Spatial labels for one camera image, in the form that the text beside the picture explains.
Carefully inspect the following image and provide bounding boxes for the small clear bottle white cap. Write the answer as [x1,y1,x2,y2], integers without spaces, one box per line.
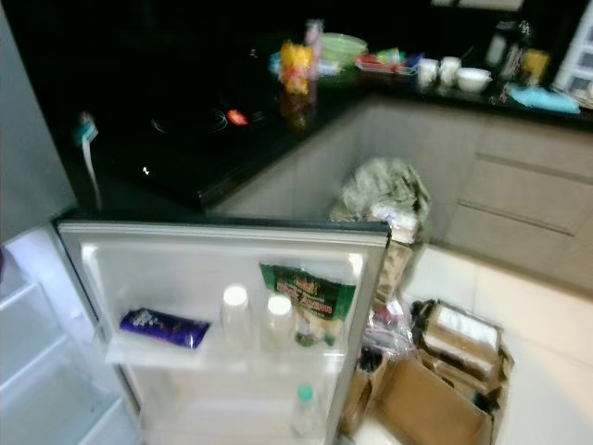
[221,284,253,349]

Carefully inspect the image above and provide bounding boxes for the glass fridge shelf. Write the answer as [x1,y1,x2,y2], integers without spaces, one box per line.
[0,264,52,312]
[0,320,98,409]

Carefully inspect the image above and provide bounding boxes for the fridge door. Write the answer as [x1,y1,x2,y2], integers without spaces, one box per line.
[56,218,392,445]

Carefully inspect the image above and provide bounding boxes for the black kitchen countertop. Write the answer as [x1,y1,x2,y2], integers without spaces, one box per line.
[46,0,593,210]

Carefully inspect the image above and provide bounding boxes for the purple snack packet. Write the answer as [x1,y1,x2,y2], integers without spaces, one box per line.
[119,308,209,350]

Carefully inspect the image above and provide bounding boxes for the black induction hob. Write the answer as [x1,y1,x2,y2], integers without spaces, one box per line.
[144,93,260,140]

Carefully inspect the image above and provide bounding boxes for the green food pouch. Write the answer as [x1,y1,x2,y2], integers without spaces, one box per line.
[259,263,358,349]

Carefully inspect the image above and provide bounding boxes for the yellow snack bag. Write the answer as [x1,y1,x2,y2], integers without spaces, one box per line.
[278,39,316,98]

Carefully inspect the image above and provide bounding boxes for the small bottle green cap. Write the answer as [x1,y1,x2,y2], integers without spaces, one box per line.
[290,383,321,437]

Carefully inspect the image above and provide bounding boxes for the pink bottle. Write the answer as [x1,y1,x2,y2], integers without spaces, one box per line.
[304,19,325,61]

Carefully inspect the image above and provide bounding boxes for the green woven sack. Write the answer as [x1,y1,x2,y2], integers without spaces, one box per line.
[329,156,432,228]

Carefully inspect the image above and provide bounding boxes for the green plastic bowl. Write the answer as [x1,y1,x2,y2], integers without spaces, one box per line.
[320,32,370,66]

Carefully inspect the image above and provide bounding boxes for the brown parcel white label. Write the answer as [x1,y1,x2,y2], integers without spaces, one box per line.
[371,202,423,244]

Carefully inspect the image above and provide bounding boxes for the clear plastic bag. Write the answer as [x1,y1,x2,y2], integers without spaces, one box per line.
[366,297,413,353]

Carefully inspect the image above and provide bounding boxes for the tray of coloured packets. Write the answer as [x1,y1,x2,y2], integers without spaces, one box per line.
[352,48,423,75]

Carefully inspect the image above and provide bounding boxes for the white mug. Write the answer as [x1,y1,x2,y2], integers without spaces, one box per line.
[440,56,464,86]
[417,57,442,89]

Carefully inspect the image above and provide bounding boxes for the open cardboard box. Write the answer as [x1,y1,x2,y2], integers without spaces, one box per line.
[352,352,501,445]

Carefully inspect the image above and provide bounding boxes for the cardboard box with label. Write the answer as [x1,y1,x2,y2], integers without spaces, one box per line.
[412,299,511,381]

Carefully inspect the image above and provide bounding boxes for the small white ceramic bowl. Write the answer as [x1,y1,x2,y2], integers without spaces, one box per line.
[457,67,494,94]

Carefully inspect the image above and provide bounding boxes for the grey kitchen cabinets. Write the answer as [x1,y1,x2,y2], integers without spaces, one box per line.
[213,97,593,279]

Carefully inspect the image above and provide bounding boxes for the dark glass bottle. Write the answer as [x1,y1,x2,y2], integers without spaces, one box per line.
[496,19,524,80]

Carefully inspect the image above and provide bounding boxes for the yellow jar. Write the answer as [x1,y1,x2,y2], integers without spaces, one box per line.
[522,48,552,89]

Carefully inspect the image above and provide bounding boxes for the teal cloth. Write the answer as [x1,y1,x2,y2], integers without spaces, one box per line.
[508,83,583,116]

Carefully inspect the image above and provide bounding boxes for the white dish rack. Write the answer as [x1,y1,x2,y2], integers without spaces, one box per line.
[551,14,593,98]

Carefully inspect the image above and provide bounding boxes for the teal tag white strap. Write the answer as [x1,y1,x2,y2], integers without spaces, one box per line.
[74,113,103,210]

